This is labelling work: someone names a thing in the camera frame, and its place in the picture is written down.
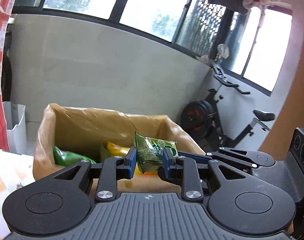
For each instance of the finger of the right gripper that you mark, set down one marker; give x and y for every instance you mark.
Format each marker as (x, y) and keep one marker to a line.
(233, 157)

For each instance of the green chip bag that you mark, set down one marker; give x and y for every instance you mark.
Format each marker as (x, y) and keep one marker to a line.
(66, 158)

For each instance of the checkered flower tablecloth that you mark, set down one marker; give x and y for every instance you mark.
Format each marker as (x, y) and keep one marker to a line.
(15, 172)

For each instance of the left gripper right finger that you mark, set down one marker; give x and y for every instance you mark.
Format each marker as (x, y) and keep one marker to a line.
(220, 200)

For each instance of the yellow snack packet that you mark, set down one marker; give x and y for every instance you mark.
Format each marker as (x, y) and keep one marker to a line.
(112, 150)

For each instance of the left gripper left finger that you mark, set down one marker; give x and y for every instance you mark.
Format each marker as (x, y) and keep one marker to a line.
(79, 200)

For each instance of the black window frame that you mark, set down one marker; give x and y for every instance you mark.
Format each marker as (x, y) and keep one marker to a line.
(193, 27)

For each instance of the green snack packet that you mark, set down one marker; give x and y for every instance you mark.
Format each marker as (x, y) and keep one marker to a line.
(150, 152)

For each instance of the black exercise bike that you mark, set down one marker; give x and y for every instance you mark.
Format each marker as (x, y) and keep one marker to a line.
(203, 119)

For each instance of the taped brown cardboard box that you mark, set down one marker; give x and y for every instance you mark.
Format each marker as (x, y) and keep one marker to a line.
(87, 131)

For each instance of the white plastic bin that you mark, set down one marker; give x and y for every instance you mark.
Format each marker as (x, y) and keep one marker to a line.
(16, 127)

